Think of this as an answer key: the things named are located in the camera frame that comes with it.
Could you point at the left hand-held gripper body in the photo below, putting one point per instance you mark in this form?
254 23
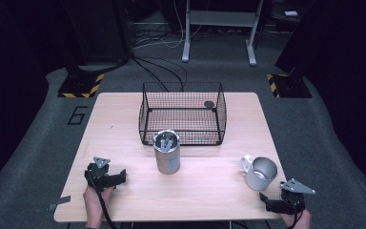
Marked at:
97 173

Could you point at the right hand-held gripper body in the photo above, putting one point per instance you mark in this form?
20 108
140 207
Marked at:
294 197

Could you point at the white metal mug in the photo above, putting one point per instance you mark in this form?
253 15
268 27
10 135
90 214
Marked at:
260 173

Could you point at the steel tumbler cup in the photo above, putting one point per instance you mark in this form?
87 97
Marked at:
167 156

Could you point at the person's right hand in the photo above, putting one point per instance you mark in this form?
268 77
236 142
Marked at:
297 221

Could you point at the person's left hand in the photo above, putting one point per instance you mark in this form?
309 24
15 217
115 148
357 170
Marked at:
94 198

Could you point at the grey tape strip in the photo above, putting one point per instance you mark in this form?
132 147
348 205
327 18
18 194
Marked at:
60 202

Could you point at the black striped stand base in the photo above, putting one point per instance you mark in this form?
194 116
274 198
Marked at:
290 86
82 86

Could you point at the dark round disc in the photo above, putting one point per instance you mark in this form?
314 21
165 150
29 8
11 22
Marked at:
209 104

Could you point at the black upright panel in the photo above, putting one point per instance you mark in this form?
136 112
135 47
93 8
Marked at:
98 28

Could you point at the small white box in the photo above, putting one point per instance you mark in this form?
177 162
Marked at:
291 13

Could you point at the grey metal stand frame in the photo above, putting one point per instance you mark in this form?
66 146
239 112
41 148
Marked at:
222 19

